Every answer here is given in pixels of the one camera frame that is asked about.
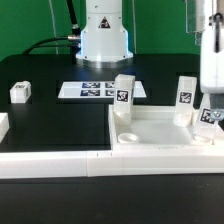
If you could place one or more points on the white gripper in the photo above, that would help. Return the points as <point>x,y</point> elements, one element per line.
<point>212,70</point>

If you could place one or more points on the white square table top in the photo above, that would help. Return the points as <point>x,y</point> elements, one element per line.
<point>152,127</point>

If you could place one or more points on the white plate with tags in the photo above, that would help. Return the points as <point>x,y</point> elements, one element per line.
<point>89,89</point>

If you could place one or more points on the white U-shaped fence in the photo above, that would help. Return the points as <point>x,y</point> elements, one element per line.
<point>111,162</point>

